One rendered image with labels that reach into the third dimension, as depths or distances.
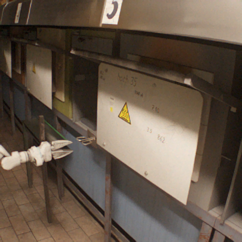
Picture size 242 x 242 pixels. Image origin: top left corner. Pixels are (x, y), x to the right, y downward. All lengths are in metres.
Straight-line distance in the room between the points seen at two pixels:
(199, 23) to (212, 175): 0.61
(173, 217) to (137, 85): 0.66
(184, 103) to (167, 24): 0.32
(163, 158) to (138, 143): 0.15
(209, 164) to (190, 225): 0.38
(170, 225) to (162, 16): 1.03
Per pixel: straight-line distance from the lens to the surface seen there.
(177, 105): 0.94
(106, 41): 1.46
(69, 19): 1.16
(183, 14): 0.66
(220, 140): 1.01
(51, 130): 2.28
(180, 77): 0.77
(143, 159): 1.14
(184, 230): 1.38
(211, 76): 0.98
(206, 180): 1.09
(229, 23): 0.58
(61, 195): 2.64
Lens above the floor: 1.52
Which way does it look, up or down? 18 degrees down
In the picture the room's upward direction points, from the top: 3 degrees clockwise
